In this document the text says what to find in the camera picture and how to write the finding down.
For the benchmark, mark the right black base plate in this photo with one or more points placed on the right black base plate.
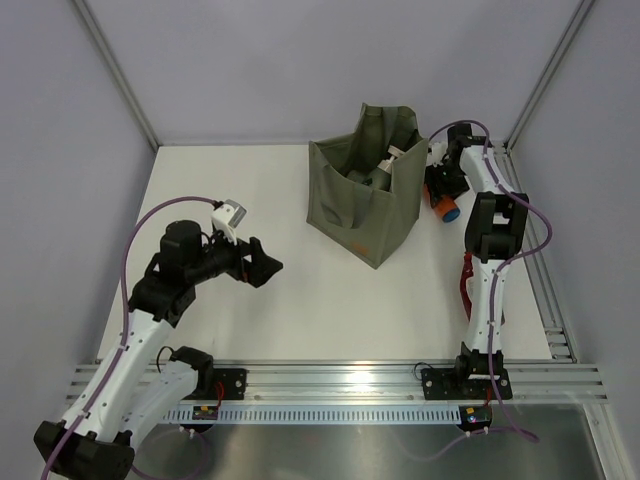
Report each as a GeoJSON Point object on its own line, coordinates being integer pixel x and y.
{"type": "Point", "coordinates": [444, 384]}

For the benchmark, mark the aluminium frame post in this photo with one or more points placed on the aluminium frame post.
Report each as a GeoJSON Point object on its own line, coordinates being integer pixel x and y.
{"type": "Point", "coordinates": [562, 47]}
{"type": "Point", "coordinates": [102, 47]}

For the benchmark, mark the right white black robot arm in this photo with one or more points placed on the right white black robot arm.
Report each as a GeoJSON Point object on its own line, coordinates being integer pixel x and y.
{"type": "Point", "coordinates": [493, 238]}

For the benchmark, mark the aluminium mounting rail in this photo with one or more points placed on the aluminium mounting rail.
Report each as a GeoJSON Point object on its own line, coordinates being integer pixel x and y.
{"type": "Point", "coordinates": [396, 382]}

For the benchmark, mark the green bottle beige cap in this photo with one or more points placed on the green bottle beige cap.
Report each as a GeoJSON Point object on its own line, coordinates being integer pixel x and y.
{"type": "Point", "coordinates": [380, 177]}

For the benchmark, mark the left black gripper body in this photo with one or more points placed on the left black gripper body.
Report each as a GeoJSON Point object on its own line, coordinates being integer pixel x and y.
{"type": "Point", "coordinates": [223, 257]}

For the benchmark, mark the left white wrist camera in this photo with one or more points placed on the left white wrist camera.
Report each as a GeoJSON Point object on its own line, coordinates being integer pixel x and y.
{"type": "Point", "coordinates": [225, 219]}

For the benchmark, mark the right aluminium frame post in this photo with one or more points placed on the right aluminium frame post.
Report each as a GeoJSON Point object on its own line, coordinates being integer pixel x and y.
{"type": "Point", "coordinates": [562, 47]}

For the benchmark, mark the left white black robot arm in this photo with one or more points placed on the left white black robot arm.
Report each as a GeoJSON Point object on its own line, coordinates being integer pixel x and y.
{"type": "Point", "coordinates": [98, 436]}

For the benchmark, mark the white slotted cable duct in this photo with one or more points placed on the white slotted cable duct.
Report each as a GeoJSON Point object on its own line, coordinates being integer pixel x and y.
{"type": "Point", "coordinates": [314, 415]}

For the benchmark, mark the orange bottle blue base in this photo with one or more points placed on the orange bottle blue base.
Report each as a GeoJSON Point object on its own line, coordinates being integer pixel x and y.
{"type": "Point", "coordinates": [443, 206]}

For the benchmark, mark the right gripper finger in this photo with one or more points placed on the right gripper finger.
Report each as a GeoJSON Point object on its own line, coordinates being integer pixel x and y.
{"type": "Point", "coordinates": [453, 194]}
{"type": "Point", "coordinates": [431, 189]}

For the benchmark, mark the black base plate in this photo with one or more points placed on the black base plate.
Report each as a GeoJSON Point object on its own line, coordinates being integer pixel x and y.
{"type": "Point", "coordinates": [444, 384]}
{"type": "Point", "coordinates": [221, 383]}

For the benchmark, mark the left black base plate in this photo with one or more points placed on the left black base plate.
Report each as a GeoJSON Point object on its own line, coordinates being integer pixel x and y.
{"type": "Point", "coordinates": [221, 383]}

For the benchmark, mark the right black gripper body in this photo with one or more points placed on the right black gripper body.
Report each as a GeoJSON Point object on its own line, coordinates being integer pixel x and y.
{"type": "Point", "coordinates": [452, 178]}

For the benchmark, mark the green pump bottle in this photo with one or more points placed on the green pump bottle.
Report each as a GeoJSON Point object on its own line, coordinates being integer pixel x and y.
{"type": "Point", "coordinates": [359, 177]}

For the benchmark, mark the red bottle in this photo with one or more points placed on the red bottle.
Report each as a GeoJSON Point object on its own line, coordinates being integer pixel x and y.
{"type": "Point", "coordinates": [465, 284]}

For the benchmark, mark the green canvas bag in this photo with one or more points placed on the green canvas bag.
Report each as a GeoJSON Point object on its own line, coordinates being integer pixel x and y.
{"type": "Point", "coordinates": [369, 223]}

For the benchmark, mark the left aluminium frame post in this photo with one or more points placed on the left aluminium frame post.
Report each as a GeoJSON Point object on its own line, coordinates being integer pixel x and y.
{"type": "Point", "coordinates": [102, 47]}

